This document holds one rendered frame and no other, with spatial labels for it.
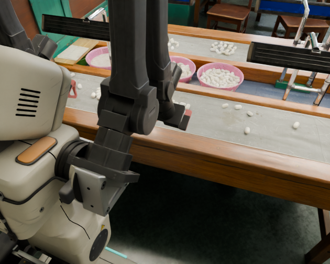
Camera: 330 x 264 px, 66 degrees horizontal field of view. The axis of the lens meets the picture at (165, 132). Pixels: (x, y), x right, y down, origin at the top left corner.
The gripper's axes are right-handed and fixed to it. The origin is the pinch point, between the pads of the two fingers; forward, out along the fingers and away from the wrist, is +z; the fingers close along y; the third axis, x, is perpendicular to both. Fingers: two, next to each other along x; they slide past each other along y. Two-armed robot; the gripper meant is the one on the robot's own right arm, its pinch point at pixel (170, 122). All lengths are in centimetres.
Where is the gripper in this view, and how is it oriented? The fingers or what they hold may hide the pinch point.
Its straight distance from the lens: 84.2
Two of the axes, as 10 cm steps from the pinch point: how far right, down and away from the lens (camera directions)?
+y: -9.3, -2.7, 2.7
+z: 1.7, 3.3, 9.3
